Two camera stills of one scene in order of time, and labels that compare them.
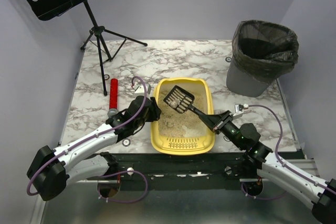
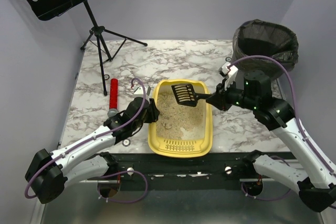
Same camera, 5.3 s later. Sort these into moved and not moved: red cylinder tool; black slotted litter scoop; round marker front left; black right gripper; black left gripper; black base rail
Moved: black right gripper; black slotted litter scoop
Not moved: red cylinder tool; black base rail; round marker front left; black left gripper
